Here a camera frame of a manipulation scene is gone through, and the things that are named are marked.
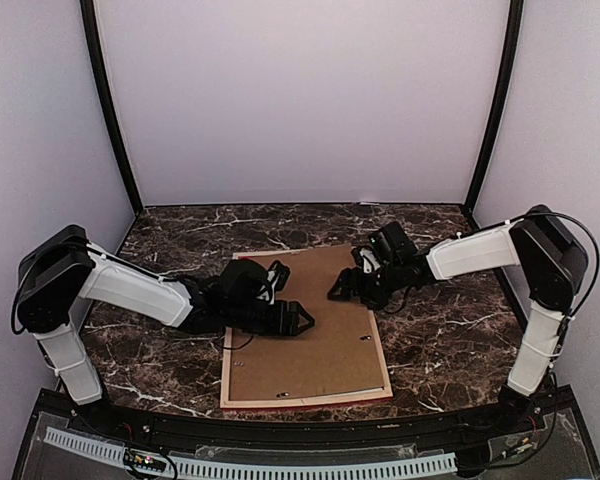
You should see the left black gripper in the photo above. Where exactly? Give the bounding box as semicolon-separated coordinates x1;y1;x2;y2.
225;300;314;337

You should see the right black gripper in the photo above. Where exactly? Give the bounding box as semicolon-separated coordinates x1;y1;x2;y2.
329;260;404;310

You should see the brown cardboard backing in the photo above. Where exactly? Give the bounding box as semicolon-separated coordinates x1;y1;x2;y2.
228;248;385;401

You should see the red wooden picture frame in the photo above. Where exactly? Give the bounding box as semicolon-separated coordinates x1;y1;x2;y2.
219;243;394;412

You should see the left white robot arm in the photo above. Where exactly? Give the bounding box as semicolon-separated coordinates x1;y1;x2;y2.
10;224;315;436

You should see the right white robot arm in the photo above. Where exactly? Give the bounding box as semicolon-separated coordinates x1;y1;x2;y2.
327;204;590;434

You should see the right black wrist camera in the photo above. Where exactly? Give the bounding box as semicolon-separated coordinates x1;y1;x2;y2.
369;221;417;264

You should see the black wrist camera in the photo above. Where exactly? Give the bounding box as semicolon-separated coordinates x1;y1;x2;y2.
369;221;417;264
218;258;270;303

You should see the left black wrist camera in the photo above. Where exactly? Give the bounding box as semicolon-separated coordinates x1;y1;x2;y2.
218;258;270;303

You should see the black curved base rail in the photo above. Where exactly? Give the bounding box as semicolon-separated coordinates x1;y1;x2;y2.
18;385;581;460

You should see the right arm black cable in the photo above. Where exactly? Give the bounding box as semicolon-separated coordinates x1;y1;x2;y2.
529;212;599;331

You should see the white cable duct strip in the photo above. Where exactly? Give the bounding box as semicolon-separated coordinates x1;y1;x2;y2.
43;427;458;479

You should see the right black corner post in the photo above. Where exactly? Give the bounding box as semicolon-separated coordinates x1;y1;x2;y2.
463;0;524;213

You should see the black corner post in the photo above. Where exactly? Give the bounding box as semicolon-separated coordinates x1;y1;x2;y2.
463;0;524;213
79;0;144;216

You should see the left black corner post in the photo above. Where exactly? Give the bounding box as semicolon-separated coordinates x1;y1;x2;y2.
79;0;144;216

